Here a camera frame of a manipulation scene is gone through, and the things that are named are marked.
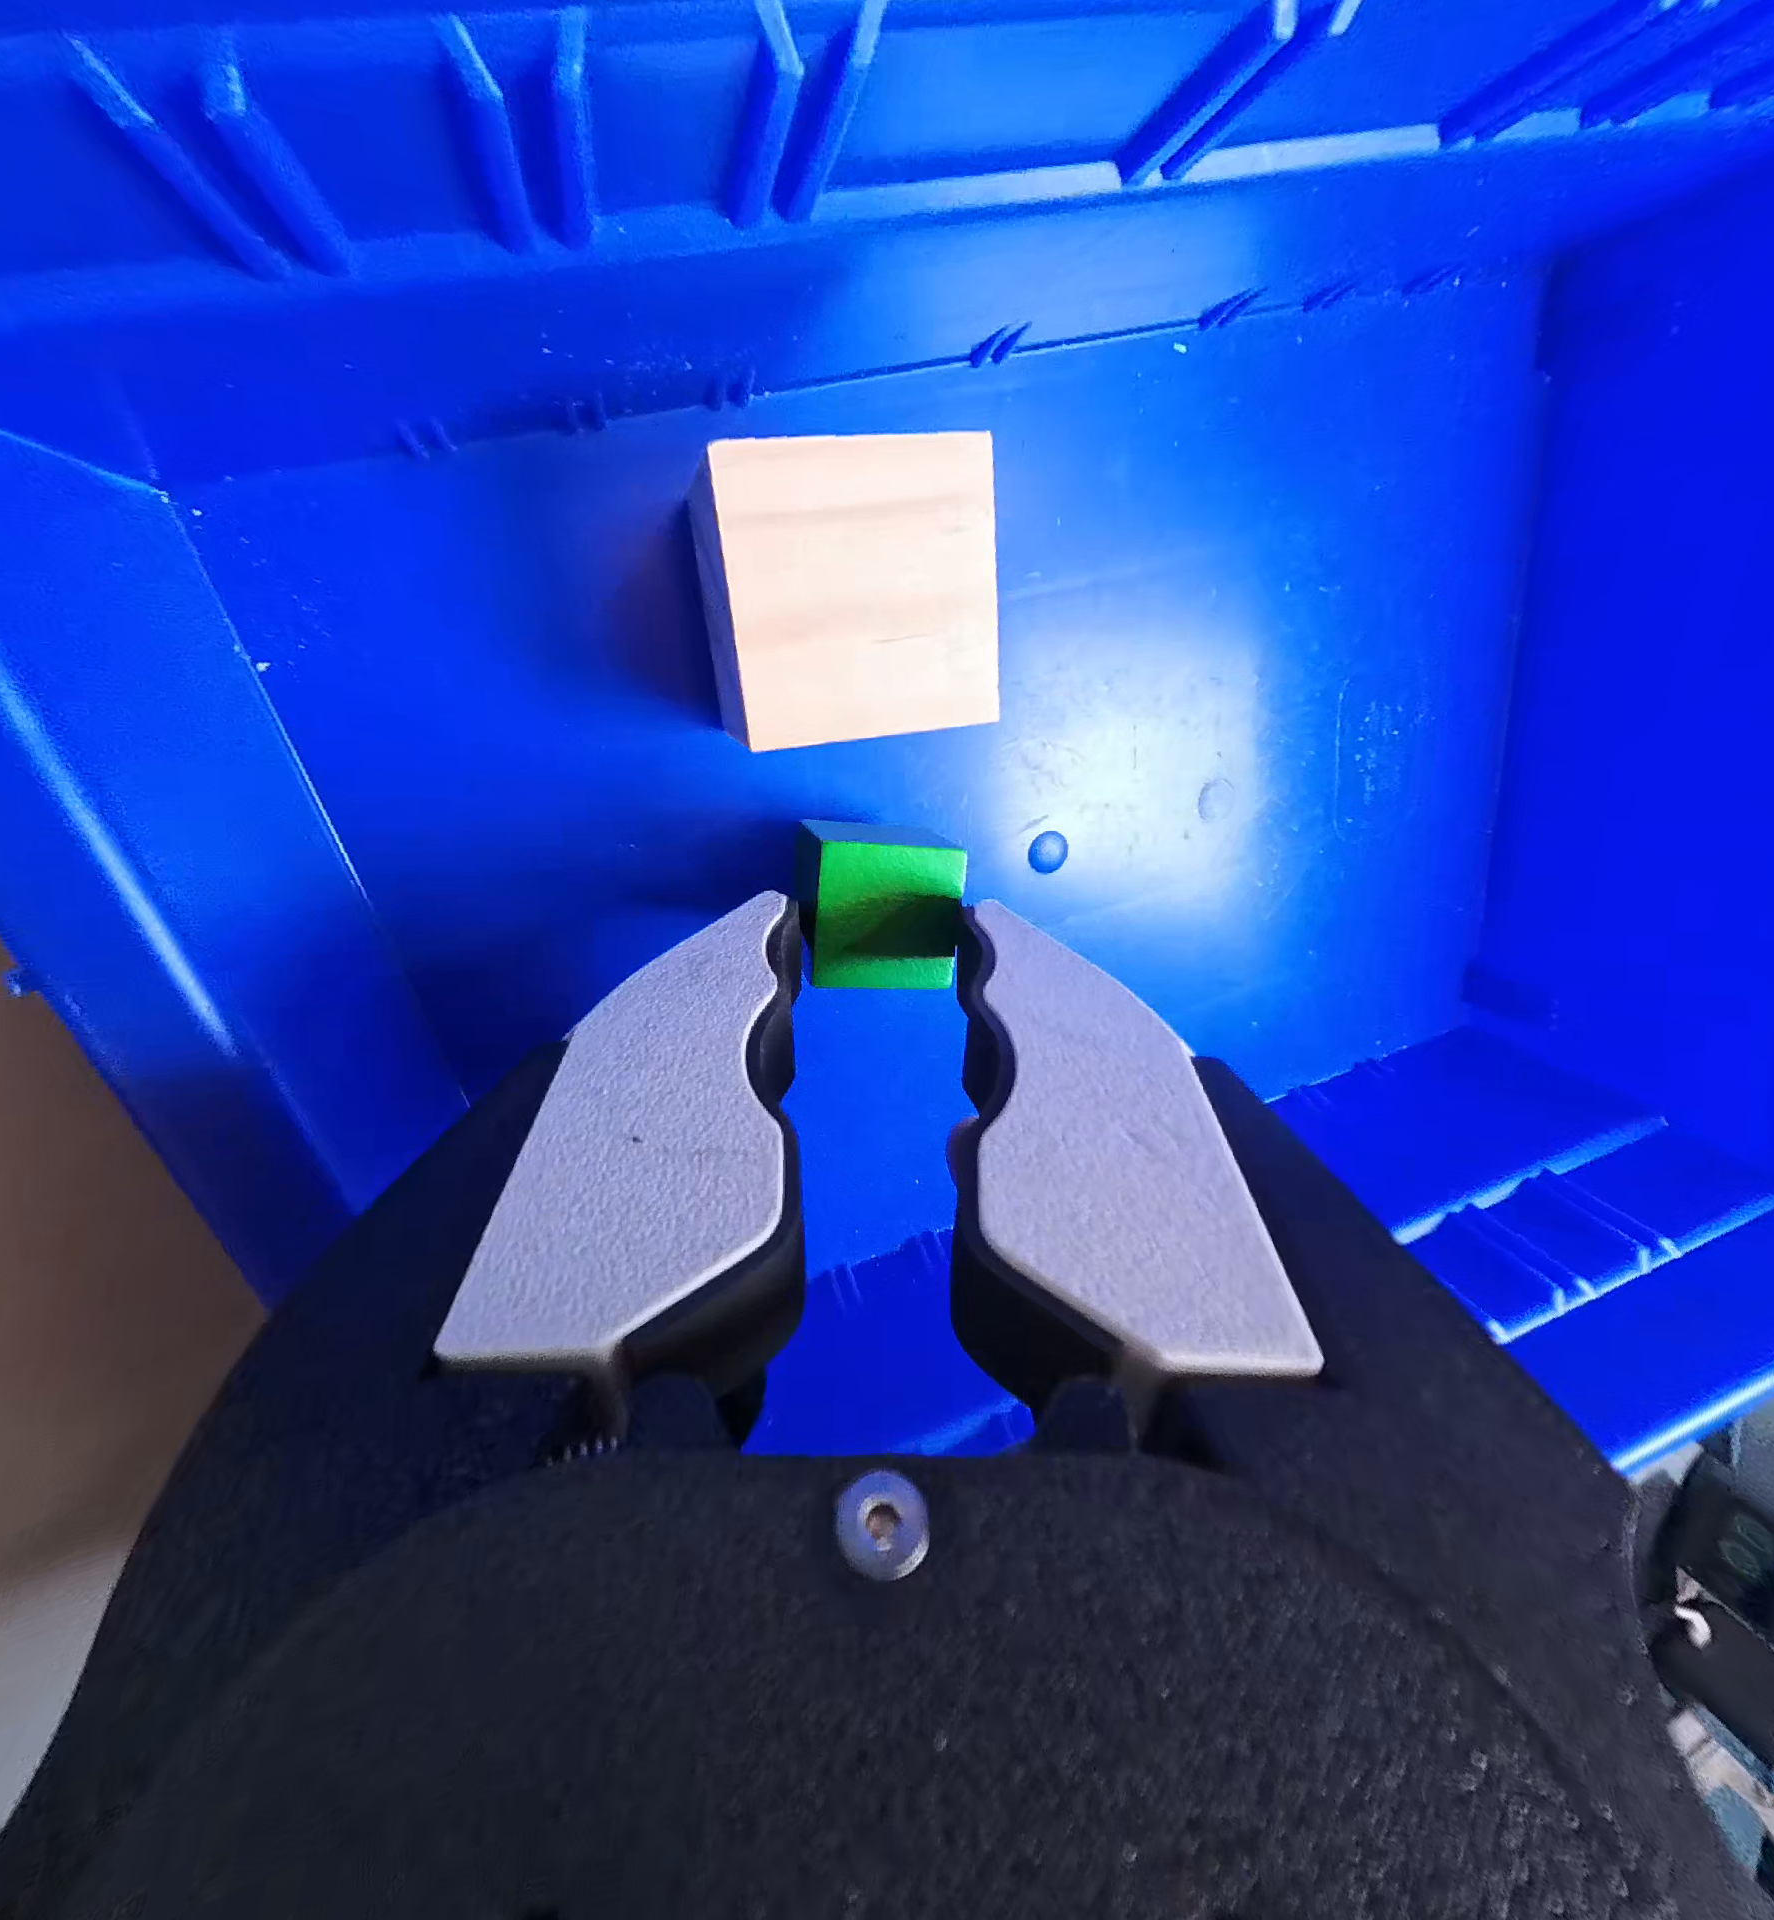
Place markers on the green cube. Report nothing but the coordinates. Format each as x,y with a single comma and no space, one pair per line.
872,900

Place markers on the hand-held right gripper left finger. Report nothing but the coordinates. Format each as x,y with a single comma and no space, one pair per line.
631,1185

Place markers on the black power adapter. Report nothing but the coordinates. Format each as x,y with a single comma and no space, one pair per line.
1742,1695

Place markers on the wooden cube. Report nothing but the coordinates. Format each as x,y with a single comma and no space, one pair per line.
856,585

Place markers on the blue plastic bin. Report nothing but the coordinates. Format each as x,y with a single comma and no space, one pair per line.
1277,600

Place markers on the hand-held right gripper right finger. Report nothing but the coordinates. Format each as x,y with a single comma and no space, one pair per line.
1127,1185

